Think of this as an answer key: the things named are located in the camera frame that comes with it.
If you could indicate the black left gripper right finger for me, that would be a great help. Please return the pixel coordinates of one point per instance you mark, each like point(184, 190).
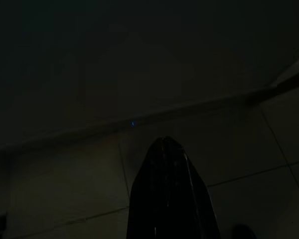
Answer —
point(189, 204)

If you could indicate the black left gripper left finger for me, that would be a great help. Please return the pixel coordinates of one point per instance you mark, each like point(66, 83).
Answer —
point(149, 199)

